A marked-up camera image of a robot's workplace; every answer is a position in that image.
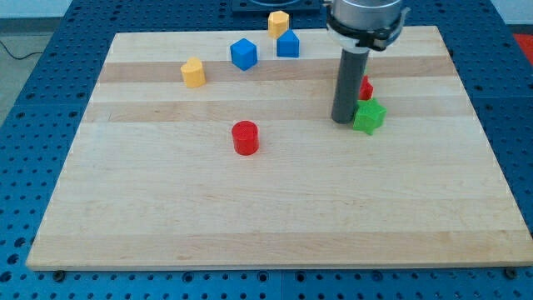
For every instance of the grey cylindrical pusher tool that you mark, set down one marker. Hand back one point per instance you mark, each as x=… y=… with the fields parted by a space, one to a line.
x=348 y=83

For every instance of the green star block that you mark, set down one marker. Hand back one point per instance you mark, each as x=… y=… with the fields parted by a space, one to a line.
x=369 y=116

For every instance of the yellow heart block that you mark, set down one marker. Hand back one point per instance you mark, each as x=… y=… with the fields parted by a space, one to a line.
x=193 y=74

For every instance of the blue cube block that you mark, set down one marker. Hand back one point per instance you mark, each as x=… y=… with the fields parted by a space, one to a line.
x=244 y=54

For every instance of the red cylinder block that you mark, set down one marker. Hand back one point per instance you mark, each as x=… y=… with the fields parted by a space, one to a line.
x=245 y=137

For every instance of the red star block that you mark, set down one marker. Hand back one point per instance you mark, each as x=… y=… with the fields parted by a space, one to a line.
x=366 y=89

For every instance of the blue pentagon block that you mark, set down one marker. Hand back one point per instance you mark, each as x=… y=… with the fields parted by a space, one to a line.
x=288 y=45

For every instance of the yellow hexagon block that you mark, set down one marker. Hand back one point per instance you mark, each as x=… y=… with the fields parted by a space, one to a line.
x=277 y=23

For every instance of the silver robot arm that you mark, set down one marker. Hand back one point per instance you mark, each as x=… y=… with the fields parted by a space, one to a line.
x=359 y=26

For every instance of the wooden board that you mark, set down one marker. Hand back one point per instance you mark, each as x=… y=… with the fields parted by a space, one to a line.
x=152 y=180

